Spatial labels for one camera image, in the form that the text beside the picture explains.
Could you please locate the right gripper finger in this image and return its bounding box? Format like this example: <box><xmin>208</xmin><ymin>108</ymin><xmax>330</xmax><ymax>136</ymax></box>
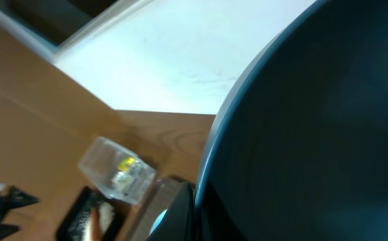
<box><xmin>147</xmin><ymin>182</ymin><xmax>194</xmax><ymax>241</ymax></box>

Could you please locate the small light blue bowl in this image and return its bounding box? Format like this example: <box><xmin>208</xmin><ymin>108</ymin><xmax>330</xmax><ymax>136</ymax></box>
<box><xmin>149</xmin><ymin>210</ymin><xmax>167</xmax><ymax>235</ymax></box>

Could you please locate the white paper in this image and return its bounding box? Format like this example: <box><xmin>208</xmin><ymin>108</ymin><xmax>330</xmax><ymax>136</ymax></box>
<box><xmin>111</xmin><ymin>172</ymin><xmax>135</xmax><ymax>192</ymax></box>

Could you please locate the pile of white rice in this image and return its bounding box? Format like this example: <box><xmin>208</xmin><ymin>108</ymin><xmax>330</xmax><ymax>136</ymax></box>
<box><xmin>66</xmin><ymin>197</ymin><xmax>116</xmax><ymax>241</ymax></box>

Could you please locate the green and silver wrapper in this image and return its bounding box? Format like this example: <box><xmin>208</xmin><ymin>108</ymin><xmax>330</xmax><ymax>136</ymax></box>
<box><xmin>117</xmin><ymin>157</ymin><xmax>135</xmax><ymax>172</ymax></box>

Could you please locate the large blue plate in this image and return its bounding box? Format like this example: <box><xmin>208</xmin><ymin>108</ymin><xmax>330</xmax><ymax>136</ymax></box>
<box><xmin>195</xmin><ymin>0</ymin><xmax>388</xmax><ymax>241</ymax></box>

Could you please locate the dark brown serving tray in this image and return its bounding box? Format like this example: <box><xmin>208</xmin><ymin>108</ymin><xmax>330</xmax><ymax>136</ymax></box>
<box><xmin>126</xmin><ymin>177</ymin><xmax>183</xmax><ymax>241</ymax></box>

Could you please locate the clear plastic bin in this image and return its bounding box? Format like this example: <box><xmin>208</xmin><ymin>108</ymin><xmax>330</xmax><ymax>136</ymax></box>
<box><xmin>78</xmin><ymin>137</ymin><xmax>156</xmax><ymax>205</ymax></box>

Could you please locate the black tray bin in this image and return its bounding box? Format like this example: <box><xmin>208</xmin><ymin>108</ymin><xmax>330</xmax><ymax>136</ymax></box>
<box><xmin>55</xmin><ymin>186</ymin><xmax>125</xmax><ymax>241</ymax></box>

